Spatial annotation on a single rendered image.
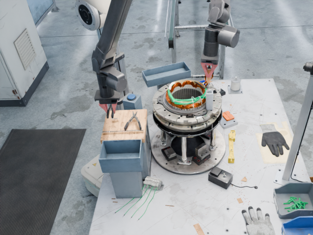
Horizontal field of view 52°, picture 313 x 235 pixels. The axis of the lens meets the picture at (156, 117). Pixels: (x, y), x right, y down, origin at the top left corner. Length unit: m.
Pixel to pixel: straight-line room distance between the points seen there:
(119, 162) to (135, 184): 0.17
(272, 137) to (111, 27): 1.04
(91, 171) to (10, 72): 1.52
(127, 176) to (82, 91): 2.34
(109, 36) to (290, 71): 2.93
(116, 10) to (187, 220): 0.89
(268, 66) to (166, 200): 2.66
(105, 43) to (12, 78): 2.42
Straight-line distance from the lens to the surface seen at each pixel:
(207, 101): 1.39
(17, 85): 3.53
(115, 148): 1.39
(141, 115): 1.46
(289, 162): 1.51
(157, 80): 1.70
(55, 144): 3.04
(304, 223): 1.45
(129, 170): 1.33
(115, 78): 1.18
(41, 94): 3.77
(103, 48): 1.16
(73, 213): 2.51
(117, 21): 1.07
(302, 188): 1.55
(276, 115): 1.93
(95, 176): 2.33
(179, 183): 1.54
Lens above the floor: 1.99
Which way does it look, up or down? 40 degrees down
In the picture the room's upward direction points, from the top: 6 degrees counter-clockwise
